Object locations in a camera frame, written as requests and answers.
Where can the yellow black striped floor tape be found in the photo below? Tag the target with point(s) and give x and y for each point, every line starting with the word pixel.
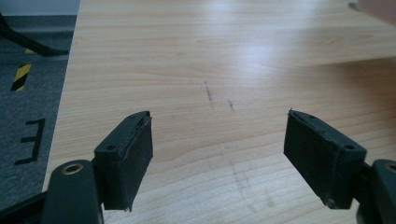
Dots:
pixel 21 77

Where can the blurred pinkish object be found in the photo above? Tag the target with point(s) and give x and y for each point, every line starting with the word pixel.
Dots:
pixel 375 9

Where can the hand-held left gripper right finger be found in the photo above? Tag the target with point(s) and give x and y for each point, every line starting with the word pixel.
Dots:
pixel 323 158

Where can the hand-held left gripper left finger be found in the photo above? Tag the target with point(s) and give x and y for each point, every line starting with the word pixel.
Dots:
pixel 124 161

